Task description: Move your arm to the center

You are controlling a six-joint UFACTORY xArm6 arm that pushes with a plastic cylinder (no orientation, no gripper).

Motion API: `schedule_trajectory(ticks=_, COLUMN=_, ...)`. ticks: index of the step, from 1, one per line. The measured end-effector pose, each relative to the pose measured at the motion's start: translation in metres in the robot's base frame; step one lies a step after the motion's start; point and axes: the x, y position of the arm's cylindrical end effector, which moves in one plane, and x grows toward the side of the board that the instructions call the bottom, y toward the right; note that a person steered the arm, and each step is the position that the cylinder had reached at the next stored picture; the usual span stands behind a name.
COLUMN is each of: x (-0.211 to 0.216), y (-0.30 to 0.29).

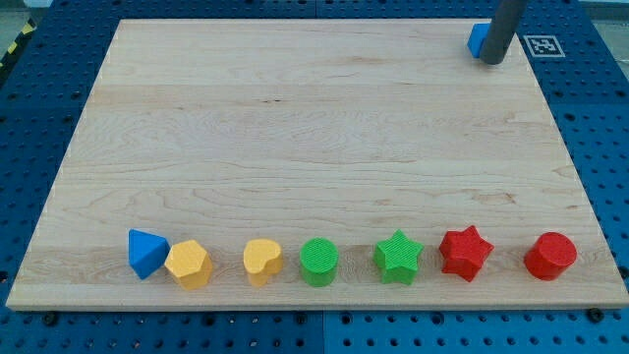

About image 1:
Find green cylinder block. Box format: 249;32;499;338
300;238;339;287

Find yellow heart block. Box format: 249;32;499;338
243;239;284;287

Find light wooden board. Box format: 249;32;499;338
7;19;628;312

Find green star block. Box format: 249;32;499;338
372;229;424;285

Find yellow hexagon block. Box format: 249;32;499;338
164;240;213;290

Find red star block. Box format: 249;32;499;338
438;225;494;282

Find blue triangular prism block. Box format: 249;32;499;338
128;229;170;280

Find blue cube block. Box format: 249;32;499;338
467;23;490;58

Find red cylinder block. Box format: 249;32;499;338
524;232;578;281

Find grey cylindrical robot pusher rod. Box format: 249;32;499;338
480;0;528;65

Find white fiducial marker tag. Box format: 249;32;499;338
524;34;565;58

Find black bolt front left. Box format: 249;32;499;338
41;312;59;326

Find black bolt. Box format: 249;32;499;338
41;312;59;326
586;308;604;324

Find black bolt front right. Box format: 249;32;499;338
586;308;604;324

